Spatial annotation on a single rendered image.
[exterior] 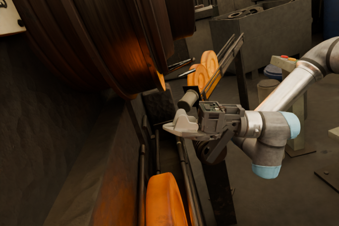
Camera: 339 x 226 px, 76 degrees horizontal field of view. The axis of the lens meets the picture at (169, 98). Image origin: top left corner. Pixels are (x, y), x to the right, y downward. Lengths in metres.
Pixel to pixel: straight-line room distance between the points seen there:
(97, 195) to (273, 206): 1.15
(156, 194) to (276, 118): 0.42
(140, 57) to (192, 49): 2.90
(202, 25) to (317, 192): 2.36
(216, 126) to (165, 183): 0.28
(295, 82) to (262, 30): 2.00
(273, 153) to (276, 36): 2.35
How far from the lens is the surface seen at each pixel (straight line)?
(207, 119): 0.56
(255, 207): 1.34
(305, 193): 1.42
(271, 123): 0.63
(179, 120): 0.56
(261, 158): 0.68
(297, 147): 1.66
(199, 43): 3.18
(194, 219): 0.44
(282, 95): 0.80
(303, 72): 0.83
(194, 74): 0.94
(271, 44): 2.89
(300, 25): 3.16
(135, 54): 0.31
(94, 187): 0.30
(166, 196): 0.31
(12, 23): 0.30
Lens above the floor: 1.04
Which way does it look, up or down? 22 degrees down
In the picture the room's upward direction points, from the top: 16 degrees counter-clockwise
